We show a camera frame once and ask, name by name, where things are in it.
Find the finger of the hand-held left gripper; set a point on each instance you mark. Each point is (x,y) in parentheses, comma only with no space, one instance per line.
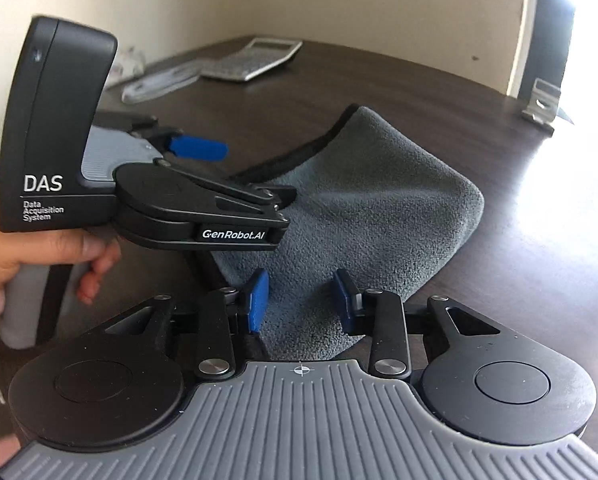
(199,149)
(239,190)

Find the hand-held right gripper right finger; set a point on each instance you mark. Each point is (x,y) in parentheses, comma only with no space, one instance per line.
(346,305)

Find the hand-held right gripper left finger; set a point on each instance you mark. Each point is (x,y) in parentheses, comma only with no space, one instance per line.
(259,305)

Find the yellow and grey microfiber towel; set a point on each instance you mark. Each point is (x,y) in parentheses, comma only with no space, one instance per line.
(379,220)

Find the person's left hand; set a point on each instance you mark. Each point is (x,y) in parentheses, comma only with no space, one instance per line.
(29,252)

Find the silver flat device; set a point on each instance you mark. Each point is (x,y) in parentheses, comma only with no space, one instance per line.
(159,82)

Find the grey calculator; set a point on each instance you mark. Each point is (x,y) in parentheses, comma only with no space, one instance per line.
(254,60)

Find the silver phone stand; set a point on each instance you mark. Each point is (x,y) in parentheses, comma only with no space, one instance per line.
(541,105)

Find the dark window frame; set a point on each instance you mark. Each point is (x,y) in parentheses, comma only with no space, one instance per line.
(549,35)

